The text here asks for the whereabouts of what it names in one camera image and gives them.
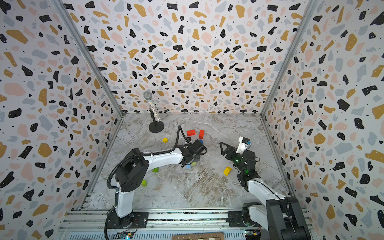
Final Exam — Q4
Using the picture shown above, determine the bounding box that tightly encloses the red block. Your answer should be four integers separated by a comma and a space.
187, 130, 196, 137
199, 130, 205, 139

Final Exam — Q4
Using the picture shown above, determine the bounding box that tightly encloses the glitter silver microphone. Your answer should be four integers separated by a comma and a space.
144, 90, 161, 122

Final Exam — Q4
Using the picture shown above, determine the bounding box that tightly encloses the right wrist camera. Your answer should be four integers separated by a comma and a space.
236, 137, 252, 154

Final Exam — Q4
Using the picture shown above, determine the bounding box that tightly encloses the yellow block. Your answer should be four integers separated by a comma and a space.
223, 167, 232, 176

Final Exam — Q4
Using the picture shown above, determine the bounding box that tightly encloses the cardboard wooden tray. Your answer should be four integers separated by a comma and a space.
172, 233, 225, 240

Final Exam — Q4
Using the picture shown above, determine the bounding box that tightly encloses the red upright block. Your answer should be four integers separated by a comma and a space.
199, 130, 205, 139

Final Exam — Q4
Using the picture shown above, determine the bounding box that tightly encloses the black microphone stand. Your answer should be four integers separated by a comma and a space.
149, 110, 164, 133

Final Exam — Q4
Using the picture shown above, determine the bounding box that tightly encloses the lime green round block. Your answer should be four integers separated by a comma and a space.
141, 180, 148, 187

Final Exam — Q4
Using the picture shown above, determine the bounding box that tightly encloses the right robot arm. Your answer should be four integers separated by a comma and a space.
220, 137, 312, 240

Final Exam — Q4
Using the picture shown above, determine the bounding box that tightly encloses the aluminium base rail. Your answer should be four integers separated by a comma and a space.
59, 208, 259, 232

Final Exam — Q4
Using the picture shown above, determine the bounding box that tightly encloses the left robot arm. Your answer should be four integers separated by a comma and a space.
105, 140, 208, 230

